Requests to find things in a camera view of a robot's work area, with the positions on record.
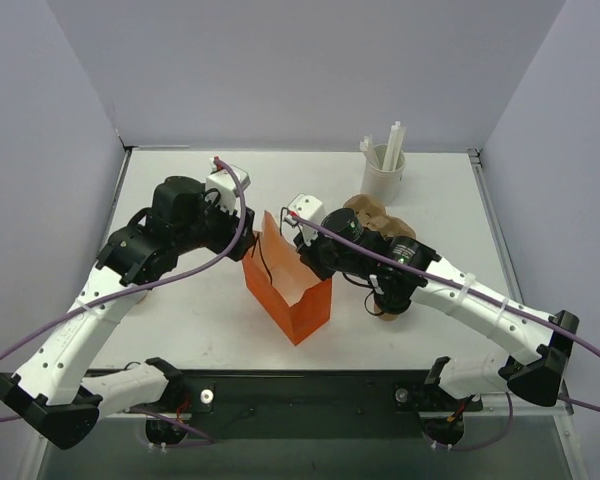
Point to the orange paper bag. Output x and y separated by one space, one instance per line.
295 299

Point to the aluminium frame rail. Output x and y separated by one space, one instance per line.
498 220

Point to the white straw holder cup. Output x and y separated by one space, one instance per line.
380 184

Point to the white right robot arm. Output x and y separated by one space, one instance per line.
534 347

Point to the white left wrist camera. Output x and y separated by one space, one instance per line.
220 188

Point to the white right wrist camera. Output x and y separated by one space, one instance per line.
306 207

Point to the brown paper coffee cup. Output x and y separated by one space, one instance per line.
387 314

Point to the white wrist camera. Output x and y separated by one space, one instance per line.
306 207
220 188

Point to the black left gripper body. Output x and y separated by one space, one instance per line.
245 232

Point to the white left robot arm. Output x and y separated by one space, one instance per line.
52 391

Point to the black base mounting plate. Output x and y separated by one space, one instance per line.
306 405

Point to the brown cardboard cup carrier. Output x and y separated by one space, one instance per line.
377 223

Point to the white wrapped straw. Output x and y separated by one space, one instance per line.
394 146
367 147

